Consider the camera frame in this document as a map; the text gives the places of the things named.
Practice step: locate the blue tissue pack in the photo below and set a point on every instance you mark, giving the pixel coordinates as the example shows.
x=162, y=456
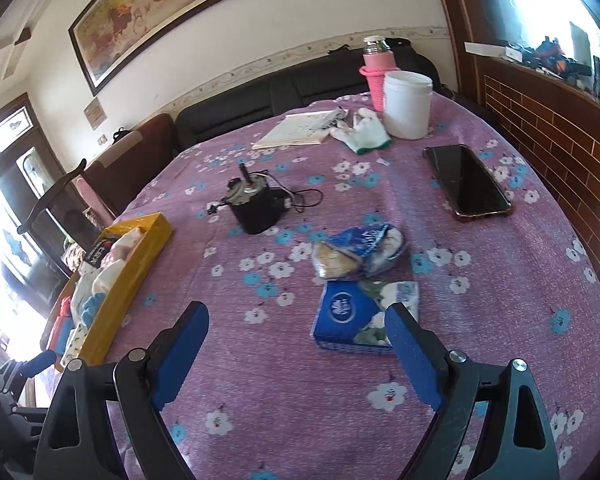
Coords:
x=345, y=315

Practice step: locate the blue soft cloth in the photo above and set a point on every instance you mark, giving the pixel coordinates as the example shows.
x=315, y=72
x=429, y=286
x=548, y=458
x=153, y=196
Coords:
x=92, y=306

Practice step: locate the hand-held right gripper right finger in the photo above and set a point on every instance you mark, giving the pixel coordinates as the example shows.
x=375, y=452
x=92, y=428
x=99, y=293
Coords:
x=415, y=355

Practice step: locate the pink rose tissue pack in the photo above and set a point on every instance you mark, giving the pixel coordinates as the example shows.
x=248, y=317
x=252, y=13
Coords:
x=102, y=282

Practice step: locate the black snack packet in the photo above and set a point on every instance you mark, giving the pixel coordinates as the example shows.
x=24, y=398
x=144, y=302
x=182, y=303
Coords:
x=96, y=254

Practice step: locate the white plastic jar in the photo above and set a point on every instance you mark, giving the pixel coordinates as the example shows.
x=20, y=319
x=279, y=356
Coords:
x=407, y=110

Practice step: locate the purple floral tablecloth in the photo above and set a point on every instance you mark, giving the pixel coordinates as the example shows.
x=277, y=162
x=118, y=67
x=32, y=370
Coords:
x=280, y=400

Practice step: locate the white work gloves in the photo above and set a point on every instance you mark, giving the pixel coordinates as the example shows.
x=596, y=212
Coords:
x=365, y=132

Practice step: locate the wooden glass door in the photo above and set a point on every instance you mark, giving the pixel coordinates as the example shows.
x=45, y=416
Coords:
x=10, y=170

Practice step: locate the white notebook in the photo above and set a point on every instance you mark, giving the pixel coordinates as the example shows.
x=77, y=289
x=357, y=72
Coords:
x=295, y=130

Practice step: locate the flat white box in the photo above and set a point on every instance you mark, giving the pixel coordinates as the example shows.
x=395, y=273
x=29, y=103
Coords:
x=485, y=50

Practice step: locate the black electric motor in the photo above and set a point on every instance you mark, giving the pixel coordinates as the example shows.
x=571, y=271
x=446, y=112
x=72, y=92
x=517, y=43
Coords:
x=255, y=210

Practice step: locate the framed landscape painting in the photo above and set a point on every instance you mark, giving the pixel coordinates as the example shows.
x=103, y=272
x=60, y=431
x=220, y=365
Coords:
x=155, y=20

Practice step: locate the black sofa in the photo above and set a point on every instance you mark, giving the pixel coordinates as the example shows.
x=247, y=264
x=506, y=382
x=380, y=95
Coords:
x=240, y=105

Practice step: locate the white patterned tissue pack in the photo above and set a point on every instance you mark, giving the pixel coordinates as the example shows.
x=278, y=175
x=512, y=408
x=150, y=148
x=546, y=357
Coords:
x=77, y=342

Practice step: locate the dark wooden chair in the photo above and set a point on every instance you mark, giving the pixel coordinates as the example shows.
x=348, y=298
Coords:
x=45, y=200

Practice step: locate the brown armchair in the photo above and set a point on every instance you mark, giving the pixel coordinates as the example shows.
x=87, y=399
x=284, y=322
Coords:
x=130, y=170

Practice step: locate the pink water bottle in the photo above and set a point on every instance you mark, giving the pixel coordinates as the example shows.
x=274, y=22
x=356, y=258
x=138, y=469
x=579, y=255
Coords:
x=377, y=67

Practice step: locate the wooden panelled counter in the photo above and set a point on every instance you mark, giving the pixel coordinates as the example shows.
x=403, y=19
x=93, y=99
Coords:
x=555, y=135

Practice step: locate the black smartphone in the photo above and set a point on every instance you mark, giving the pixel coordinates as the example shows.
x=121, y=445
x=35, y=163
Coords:
x=470, y=185

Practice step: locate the red plastic bag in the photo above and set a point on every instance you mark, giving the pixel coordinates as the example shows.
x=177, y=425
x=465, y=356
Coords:
x=60, y=319

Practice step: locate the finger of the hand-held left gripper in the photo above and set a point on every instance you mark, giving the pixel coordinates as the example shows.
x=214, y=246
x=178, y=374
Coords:
x=27, y=414
x=40, y=362

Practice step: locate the small wall plaque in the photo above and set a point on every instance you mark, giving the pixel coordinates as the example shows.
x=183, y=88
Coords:
x=95, y=113

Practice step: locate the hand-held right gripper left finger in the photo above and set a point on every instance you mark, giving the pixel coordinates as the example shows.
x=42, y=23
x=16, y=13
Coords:
x=180, y=355

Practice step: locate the yellow tray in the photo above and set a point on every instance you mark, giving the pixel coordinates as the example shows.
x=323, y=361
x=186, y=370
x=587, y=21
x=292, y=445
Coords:
x=130, y=280

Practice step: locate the blue snack packet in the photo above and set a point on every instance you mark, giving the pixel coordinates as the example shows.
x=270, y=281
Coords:
x=365, y=245

